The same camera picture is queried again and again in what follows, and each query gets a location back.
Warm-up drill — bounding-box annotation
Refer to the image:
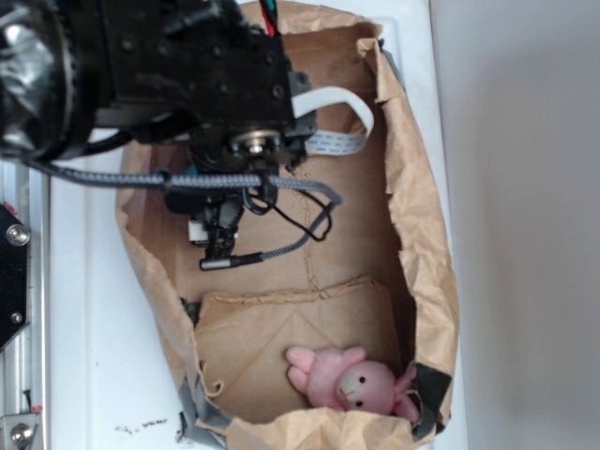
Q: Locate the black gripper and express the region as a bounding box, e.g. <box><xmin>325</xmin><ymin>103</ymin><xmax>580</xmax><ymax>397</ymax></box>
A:
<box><xmin>165</xmin><ymin>69</ymin><xmax>316</xmax><ymax>270</ymax></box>

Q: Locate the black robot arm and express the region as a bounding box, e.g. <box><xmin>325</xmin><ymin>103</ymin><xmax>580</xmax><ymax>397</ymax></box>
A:
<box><xmin>1</xmin><ymin>1</ymin><xmax>316</xmax><ymax>270</ymax></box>

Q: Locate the brown paper bag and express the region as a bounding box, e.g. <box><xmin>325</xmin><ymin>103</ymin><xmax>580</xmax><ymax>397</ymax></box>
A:
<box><xmin>116</xmin><ymin>2</ymin><xmax>458</xmax><ymax>449</ymax></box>

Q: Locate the pink plush bunny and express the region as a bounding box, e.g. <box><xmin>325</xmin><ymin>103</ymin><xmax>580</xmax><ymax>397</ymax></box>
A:
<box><xmin>285</xmin><ymin>346</ymin><xmax>421</xmax><ymax>423</ymax></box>

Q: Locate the grey braided cable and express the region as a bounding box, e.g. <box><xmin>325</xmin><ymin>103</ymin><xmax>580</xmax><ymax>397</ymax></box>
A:
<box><xmin>27</xmin><ymin>158</ymin><xmax>344</xmax><ymax>271</ymax></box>

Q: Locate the white flat ribbon cable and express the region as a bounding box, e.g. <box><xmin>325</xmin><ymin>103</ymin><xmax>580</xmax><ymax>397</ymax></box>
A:
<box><xmin>291</xmin><ymin>86</ymin><xmax>375</xmax><ymax>156</ymax></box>

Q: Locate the aluminium frame rail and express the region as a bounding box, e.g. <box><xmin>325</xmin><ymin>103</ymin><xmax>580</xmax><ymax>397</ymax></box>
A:
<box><xmin>1</xmin><ymin>161</ymin><xmax>49</xmax><ymax>449</ymax></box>

